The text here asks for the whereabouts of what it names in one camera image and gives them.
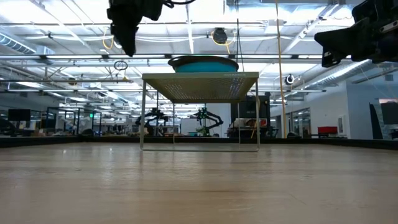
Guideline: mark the red background box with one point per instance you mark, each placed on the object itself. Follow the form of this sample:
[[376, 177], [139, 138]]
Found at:
[[327, 129]]

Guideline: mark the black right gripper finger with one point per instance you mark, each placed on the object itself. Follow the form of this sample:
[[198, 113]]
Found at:
[[348, 45], [348, 32]]

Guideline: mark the black aluminium rig frame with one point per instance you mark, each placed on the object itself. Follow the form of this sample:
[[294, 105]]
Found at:
[[326, 141]]

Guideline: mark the black background robot arm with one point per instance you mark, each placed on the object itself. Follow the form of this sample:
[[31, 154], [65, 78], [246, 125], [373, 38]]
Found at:
[[208, 119], [152, 118]]

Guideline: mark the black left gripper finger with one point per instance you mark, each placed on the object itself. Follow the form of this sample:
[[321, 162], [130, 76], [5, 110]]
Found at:
[[128, 42]]

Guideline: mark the green perforated metal shelf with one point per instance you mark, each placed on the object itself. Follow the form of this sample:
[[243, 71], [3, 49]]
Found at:
[[200, 87]]

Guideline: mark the blue bowl with grey rim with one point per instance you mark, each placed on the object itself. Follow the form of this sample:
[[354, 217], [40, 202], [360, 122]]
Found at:
[[203, 66]]

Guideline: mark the black background monitor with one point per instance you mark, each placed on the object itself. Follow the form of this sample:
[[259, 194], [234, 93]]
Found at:
[[248, 107], [390, 113]]

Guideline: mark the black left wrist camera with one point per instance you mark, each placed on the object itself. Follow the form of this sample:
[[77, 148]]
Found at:
[[152, 9]]

